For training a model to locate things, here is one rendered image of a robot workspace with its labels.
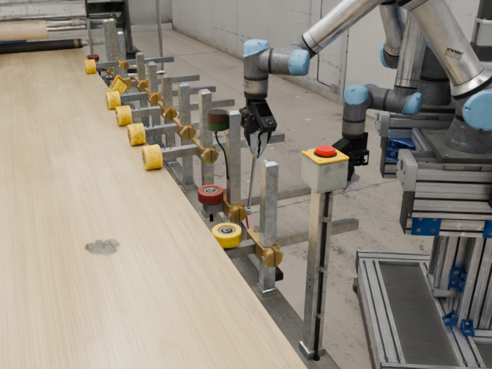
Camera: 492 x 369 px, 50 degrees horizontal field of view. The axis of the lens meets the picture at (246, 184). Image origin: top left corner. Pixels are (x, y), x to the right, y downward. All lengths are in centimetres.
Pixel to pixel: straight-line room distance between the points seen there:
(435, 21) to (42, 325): 117
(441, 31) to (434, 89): 67
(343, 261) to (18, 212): 186
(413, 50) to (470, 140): 34
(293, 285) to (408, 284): 60
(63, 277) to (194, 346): 40
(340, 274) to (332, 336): 49
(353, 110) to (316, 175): 72
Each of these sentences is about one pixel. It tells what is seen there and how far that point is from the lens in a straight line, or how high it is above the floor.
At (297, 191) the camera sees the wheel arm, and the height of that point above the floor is 85.
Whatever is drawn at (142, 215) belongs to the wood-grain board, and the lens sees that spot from 152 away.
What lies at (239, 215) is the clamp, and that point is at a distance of 161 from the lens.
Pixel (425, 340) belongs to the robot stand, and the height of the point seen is 21.
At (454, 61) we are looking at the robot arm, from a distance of 150.
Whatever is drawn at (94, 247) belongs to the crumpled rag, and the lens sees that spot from 138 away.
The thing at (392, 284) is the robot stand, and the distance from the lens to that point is 248.
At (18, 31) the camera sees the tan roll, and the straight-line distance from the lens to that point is 394.
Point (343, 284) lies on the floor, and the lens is 280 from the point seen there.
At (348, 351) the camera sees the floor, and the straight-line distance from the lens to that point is 242.
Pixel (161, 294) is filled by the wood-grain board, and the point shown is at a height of 90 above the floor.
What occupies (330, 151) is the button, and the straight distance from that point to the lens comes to 106.
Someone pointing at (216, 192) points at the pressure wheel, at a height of 91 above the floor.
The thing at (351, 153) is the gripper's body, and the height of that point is 96.
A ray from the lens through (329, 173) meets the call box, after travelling 105.
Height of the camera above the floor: 161
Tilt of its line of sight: 25 degrees down
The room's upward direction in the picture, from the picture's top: straight up
